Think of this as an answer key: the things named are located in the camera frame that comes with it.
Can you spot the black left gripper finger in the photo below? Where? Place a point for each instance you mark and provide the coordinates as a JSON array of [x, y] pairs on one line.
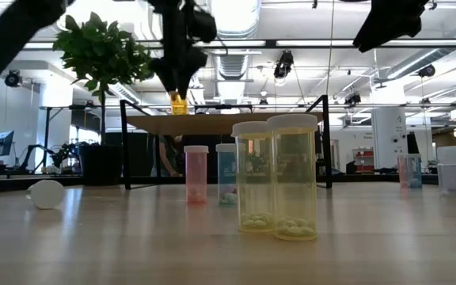
[[166, 75], [190, 71]]

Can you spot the orange pill bottle white cap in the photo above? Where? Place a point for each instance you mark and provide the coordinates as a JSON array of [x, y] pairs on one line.
[[179, 107]]

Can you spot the pink pill bottle white cap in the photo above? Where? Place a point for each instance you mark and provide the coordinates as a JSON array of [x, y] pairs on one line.
[[401, 170], [196, 174]]

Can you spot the teal pill bottle white cap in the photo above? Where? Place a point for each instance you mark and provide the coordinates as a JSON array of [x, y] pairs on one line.
[[225, 174]]

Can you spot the black robot arm on stand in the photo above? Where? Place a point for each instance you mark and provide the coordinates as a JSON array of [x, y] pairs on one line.
[[59, 152]]

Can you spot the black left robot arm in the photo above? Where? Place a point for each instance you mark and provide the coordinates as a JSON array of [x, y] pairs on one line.
[[6, 43]]

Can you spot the wooden shelf black metal legs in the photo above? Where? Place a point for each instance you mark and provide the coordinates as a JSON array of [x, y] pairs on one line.
[[212, 123]]

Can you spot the red storage shelf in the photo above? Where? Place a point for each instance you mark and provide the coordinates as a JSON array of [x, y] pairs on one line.
[[364, 158]]

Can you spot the black ceiling spotlight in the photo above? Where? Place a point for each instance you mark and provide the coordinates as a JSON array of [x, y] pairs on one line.
[[352, 99], [426, 70], [13, 78], [283, 63]]

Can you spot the green potted plant black pot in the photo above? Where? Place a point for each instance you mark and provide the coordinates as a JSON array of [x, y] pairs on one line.
[[101, 55]]

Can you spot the person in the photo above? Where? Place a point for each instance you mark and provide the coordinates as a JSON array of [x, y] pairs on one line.
[[168, 156]]

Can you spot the computer monitor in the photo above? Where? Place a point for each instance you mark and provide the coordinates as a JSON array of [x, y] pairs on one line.
[[4, 143]]

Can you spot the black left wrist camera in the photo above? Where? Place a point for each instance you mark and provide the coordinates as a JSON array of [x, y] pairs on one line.
[[203, 24]]

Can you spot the black horizontal frame bar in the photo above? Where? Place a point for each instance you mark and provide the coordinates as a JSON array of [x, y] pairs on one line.
[[270, 43]]

